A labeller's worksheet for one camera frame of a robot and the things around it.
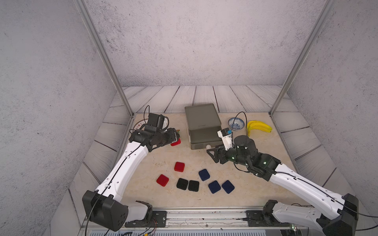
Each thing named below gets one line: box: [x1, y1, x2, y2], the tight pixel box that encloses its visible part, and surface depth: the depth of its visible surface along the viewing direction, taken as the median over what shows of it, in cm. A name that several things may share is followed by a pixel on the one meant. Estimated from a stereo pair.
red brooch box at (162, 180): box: [156, 174, 170, 187], surface depth 88 cm
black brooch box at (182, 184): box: [176, 177, 189, 191], surface depth 86 cm
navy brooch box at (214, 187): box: [208, 180, 221, 194], surface depth 84 cm
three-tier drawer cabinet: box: [184, 103, 223, 150], surface depth 90 cm
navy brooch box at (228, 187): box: [221, 179, 235, 194], surface depth 84 cm
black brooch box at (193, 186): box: [188, 179, 200, 192], surface depth 85 cm
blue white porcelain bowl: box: [227, 117, 245, 131], surface depth 113 cm
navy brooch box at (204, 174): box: [198, 168, 211, 181], surface depth 89 cm
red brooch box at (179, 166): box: [174, 161, 186, 173], surface depth 93 cm
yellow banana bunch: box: [247, 120, 273, 137], surface depth 109 cm
